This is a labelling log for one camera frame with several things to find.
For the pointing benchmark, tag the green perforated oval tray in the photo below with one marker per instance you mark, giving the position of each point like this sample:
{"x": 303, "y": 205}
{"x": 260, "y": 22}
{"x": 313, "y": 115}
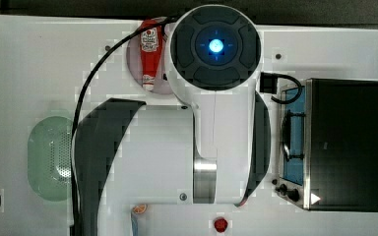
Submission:
{"x": 49, "y": 161}

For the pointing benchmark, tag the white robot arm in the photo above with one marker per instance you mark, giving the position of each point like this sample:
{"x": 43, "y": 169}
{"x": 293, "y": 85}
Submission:
{"x": 201, "y": 150}

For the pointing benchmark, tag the red ketchup bottle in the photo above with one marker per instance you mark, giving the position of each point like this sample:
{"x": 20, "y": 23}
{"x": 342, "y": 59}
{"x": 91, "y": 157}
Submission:
{"x": 150, "y": 53}

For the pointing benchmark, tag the orange slice toy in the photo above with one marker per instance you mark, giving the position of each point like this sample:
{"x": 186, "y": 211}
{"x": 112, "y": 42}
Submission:
{"x": 140, "y": 209}

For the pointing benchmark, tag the small red strawberry toy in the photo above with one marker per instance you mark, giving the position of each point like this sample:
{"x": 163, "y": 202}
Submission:
{"x": 220, "y": 224}

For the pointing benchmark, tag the black toaster oven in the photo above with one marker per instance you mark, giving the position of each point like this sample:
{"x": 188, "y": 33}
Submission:
{"x": 329, "y": 146}

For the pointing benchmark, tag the pale pink round plate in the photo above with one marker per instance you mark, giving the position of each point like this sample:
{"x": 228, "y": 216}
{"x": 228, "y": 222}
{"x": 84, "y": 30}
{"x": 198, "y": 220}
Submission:
{"x": 134, "y": 64}

